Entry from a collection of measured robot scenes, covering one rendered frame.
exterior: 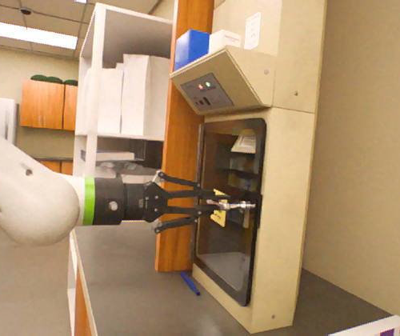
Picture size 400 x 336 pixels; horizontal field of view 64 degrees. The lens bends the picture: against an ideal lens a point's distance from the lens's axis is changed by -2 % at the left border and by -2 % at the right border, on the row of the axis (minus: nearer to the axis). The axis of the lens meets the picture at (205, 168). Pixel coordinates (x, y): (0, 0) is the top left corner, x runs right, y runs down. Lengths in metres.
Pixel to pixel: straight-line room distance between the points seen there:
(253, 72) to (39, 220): 0.44
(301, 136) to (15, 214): 0.53
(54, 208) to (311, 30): 0.59
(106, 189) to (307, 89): 0.45
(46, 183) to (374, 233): 0.85
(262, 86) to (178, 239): 0.55
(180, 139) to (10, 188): 0.59
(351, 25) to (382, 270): 0.74
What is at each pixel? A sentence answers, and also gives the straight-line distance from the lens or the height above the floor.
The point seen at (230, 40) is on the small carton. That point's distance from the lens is 0.75.
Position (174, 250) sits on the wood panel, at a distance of 1.02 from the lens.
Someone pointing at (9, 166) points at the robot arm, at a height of 1.27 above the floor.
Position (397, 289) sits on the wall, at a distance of 1.02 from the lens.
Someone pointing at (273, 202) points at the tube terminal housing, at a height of 1.22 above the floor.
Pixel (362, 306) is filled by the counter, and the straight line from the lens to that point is 1.00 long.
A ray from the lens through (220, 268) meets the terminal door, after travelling 0.81.
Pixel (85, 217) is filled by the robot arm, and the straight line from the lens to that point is 0.62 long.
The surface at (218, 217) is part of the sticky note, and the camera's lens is 0.81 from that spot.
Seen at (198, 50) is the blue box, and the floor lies 1.55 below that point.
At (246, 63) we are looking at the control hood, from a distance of 0.64.
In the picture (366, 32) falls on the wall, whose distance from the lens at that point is 1.14.
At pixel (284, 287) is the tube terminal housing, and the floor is 1.03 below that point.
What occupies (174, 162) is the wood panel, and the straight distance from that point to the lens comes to 0.96.
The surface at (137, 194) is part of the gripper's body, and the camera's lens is 0.64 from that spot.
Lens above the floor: 1.32
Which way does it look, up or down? 3 degrees down
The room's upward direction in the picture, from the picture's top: 5 degrees clockwise
